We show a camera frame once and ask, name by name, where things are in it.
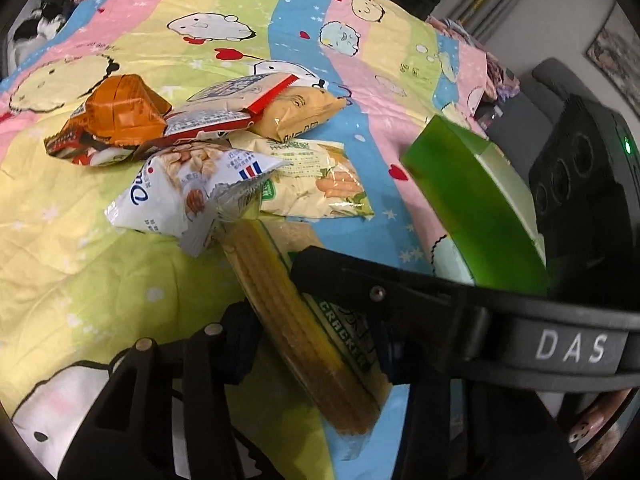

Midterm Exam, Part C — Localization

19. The framed wall picture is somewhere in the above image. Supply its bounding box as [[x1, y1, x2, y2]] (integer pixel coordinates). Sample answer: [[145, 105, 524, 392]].
[[585, 25, 640, 92]]

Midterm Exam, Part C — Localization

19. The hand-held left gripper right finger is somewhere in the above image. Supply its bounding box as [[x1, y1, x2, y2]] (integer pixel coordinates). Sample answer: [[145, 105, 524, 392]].
[[377, 334, 581, 480]]

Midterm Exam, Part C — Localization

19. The white red snack packet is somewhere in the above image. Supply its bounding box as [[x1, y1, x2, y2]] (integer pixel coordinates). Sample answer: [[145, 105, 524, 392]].
[[164, 72, 299, 147]]

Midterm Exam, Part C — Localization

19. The printed striped blanket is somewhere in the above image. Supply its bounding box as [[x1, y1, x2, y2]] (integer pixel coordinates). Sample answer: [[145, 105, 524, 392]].
[[0, 0, 556, 480]]

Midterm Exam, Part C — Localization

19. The orange snack packet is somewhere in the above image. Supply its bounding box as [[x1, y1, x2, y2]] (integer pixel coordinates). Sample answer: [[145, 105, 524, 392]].
[[44, 73, 172, 167]]

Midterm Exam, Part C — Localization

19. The green cardboard box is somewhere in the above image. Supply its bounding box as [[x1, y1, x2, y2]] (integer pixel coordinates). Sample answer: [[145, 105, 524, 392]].
[[400, 114, 551, 297]]

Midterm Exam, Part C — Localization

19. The white blue snack packet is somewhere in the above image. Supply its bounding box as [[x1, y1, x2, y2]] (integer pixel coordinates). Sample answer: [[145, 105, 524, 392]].
[[104, 140, 294, 259]]

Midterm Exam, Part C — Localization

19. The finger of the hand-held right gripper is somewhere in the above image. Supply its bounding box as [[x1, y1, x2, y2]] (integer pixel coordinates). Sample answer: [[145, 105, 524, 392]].
[[290, 246, 490, 367]]

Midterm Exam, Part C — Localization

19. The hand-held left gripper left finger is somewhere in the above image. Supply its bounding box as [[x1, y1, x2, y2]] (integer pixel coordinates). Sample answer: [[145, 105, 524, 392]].
[[57, 304, 262, 480]]

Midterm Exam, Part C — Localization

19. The yellow cracker packet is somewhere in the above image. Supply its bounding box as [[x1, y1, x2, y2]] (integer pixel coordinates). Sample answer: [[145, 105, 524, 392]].
[[219, 219, 392, 462]]

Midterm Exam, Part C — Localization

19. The grey sofa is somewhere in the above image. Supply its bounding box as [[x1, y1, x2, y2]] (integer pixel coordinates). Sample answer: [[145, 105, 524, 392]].
[[480, 57, 640, 171]]

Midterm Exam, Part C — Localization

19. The black and white cloth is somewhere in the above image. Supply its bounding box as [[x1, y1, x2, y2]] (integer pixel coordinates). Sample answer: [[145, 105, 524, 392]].
[[12, 0, 70, 47]]

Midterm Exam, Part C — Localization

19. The pale yellow green snack packet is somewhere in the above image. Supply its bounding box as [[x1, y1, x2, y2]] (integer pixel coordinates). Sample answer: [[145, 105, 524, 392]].
[[249, 137, 376, 222]]

